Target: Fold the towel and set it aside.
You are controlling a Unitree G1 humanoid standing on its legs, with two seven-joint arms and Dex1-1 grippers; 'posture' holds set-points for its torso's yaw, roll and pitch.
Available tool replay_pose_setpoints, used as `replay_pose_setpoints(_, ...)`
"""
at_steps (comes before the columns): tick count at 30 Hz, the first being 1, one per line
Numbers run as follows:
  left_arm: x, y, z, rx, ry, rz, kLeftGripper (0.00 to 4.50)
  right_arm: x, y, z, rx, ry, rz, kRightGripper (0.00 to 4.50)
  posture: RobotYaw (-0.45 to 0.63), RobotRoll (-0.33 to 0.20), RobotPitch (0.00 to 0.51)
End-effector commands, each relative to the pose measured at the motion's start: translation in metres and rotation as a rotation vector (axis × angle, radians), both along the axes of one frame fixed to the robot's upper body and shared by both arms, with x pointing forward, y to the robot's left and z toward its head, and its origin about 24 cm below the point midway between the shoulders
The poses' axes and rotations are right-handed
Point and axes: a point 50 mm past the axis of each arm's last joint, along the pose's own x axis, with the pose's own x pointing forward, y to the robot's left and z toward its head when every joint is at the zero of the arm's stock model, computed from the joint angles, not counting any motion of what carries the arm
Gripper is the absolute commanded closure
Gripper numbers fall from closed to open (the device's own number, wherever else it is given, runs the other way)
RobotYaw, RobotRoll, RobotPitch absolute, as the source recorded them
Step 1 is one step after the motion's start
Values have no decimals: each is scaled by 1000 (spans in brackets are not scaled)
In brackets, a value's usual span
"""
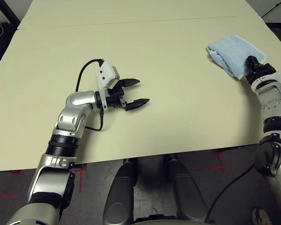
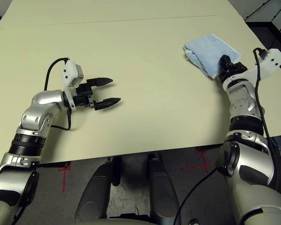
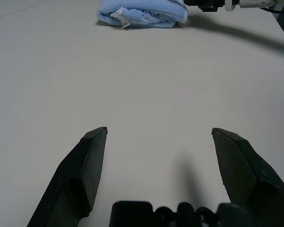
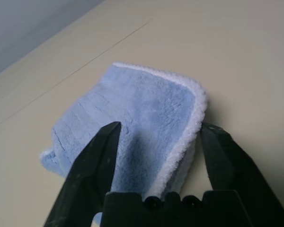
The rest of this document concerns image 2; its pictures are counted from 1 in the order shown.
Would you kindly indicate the beige robot torso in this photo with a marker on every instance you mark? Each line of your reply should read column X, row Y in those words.
column 117, row 222

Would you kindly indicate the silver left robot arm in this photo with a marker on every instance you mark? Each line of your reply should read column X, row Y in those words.
column 30, row 131

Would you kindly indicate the grey robot right leg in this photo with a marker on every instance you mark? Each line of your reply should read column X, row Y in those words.
column 164, row 192

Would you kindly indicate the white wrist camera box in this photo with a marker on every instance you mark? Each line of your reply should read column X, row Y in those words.
column 70, row 75
column 264, row 65

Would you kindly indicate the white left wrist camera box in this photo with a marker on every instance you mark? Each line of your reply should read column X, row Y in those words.
column 70, row 75

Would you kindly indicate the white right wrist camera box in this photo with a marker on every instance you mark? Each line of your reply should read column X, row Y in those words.
column 264, row 65

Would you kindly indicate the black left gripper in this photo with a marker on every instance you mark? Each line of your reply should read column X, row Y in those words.
column 83, row 96

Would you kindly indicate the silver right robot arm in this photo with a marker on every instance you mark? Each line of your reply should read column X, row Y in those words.
column 246, row 145

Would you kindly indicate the grey robot left leg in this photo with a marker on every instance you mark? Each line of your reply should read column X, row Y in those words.
column 93, row 192

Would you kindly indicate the grey robot leg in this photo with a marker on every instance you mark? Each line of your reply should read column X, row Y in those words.
column 164, row 192
column 93, row 192

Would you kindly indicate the light blue terry towel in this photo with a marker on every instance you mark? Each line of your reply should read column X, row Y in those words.
column 208, row 54

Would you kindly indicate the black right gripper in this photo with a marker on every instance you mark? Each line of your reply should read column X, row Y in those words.
column 234, row 70

